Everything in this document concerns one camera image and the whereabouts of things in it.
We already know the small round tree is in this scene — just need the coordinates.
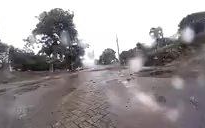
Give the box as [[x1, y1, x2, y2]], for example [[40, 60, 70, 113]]
[[98, 48, 119, 66]]

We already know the thin pole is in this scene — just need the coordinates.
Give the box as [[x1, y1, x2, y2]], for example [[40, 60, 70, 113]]
[[115, 34, 121, 66]]

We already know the brown earth bank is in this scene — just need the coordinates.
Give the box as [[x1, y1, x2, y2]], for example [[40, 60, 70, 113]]
[[119, 43, 205, 80]]

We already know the large dark tree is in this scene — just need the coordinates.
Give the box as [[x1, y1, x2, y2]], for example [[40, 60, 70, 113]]
[[24, 7, 90, 73]]

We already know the wet brick path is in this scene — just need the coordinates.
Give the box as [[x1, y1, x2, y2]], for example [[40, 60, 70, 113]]
[[46, 65, 205, 128]]

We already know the group of trees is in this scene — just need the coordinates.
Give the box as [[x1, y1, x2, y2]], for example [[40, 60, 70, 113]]
[[177, 11, 205, 36]]

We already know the grey asphalt road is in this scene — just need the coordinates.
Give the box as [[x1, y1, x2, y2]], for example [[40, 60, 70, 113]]
[[0, 70, 83, 128]]

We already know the dark hedge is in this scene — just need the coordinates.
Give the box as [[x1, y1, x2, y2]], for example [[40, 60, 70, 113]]
[[8, 49, 53, 72]]

